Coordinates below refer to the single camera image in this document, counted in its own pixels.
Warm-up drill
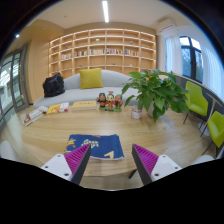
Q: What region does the light grey curved sofa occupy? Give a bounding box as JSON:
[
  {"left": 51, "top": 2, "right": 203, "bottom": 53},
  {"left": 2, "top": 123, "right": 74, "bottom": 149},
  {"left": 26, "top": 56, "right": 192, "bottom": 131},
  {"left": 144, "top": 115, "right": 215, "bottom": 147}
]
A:
[{"left": 33, "top": 69, "right": 141, "bottom": 109}]

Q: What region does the white sheer curtain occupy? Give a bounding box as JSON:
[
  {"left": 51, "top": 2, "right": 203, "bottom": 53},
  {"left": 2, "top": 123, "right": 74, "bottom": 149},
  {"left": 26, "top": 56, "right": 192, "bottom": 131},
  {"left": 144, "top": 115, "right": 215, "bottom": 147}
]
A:
[{"left": 165, "top": 35, "right": 184, "bottom": 76}]

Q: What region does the long ceiling light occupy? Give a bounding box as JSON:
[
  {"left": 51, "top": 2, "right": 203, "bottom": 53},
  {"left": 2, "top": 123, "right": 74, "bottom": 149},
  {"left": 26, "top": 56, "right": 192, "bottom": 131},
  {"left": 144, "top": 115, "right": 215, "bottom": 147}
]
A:
[{"left": 101, "top": 0, "right": 110, "bottom": 24}]

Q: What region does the green chair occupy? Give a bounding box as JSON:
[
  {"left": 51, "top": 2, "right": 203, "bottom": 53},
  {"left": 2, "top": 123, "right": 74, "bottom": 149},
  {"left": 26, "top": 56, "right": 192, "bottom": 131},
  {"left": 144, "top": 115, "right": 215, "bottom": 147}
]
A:
[
  {"left": 199, "top": 110, "right": 224, "bottom": 158},
  {"left": 182, "top": 80, "right": 209, "bottom": 129}
]

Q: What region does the yellow cushion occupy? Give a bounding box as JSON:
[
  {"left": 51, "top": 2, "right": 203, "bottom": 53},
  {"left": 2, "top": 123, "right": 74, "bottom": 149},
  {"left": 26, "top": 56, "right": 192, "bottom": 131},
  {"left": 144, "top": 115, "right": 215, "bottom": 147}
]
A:
[{"left": 78, "top": 67, "right": 105, "bottom": 90}]

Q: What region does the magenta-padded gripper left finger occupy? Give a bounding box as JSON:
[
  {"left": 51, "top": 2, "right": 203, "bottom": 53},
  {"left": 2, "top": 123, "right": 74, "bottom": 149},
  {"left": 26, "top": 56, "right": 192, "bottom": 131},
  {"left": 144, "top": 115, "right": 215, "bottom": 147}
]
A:
[{"left": 40, "top": 143, "right": 92, "bottom": 186}]

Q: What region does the flat yellow book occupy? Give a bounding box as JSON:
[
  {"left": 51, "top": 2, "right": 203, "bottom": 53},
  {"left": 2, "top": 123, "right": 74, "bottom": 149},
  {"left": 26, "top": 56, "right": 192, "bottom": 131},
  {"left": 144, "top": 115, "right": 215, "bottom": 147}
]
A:
[{"left": 71, "top": 100, "right": 98, "bottom": 112}]

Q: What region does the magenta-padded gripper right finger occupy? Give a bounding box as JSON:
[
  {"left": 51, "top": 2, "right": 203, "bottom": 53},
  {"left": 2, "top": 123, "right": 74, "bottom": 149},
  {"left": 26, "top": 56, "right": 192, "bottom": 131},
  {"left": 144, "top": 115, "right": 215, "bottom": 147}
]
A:
[{"left": 131, "top": 143, "right": 183, "bottom": 186}]

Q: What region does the white air conditioner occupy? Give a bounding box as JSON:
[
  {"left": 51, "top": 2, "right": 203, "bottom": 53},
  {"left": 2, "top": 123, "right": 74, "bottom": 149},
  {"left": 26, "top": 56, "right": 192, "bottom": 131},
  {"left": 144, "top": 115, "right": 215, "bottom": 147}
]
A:
[{"left": 156, "top": 18, "right": 178, "bottom": 34}]

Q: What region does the small white jar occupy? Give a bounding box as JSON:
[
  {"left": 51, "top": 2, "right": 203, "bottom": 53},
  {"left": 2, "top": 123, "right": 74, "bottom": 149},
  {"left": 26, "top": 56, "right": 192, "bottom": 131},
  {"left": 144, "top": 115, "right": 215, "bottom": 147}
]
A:
[{"left": 130, "top": 104, "right": 143, "bottom": 120}]

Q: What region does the dark framed window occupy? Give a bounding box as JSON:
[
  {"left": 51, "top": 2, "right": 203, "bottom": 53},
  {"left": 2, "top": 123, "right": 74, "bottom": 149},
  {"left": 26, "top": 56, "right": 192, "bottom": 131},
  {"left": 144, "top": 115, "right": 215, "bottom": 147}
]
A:
[{"left": 179, "top": 35, "right": 204, "bottom": 84}]

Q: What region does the black bag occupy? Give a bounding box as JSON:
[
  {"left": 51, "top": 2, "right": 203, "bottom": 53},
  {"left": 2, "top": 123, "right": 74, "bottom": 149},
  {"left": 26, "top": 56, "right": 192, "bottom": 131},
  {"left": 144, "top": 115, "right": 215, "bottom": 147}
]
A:
[{"left": 42, "top": 72, "right": 66, "bottom": 98}]

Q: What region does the blue cartoon print towel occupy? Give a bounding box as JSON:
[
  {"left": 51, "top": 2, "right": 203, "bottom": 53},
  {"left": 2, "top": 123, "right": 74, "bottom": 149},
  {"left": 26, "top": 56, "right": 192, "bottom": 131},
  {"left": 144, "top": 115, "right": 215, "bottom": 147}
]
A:
[{"left": 63, "top": 133, "right": 125, "bottom": 163}]

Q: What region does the small patterned pouch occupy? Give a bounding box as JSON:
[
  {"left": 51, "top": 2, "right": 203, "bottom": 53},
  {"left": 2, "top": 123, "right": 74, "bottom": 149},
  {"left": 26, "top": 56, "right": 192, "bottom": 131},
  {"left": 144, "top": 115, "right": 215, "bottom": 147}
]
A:
[{"left": 38, "top": 105, "right": 50, "bottom": 114}]

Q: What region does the colourful figurine group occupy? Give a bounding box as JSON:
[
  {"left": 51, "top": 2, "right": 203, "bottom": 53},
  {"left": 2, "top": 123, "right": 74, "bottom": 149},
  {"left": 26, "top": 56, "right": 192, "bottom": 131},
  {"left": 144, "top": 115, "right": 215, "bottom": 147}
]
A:
[{"left": 96, "top": 90, "right": 124, "bottom": 113}]

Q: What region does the wooden wall shelf unit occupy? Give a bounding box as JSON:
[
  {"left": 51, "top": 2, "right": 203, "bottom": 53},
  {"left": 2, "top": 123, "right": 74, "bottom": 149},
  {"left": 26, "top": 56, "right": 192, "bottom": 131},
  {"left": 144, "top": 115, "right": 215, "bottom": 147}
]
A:
[{"left": 48, "top": 28, "right": 158, "bottom": 80}]

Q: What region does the green potted plant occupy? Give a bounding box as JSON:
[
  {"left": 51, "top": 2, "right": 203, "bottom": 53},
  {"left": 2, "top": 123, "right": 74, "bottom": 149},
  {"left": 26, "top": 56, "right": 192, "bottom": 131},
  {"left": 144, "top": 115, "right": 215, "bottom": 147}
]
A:
[{"left": 120, "top": 68, "right": 191, "bottom": 123}]

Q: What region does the grey framed glass door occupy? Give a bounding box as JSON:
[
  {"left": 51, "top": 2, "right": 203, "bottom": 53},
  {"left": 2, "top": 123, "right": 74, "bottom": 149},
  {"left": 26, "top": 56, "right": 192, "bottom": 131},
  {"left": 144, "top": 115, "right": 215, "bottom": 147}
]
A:
[{"left": 0, "top": 44, "right": 31, "bottom": 134}]

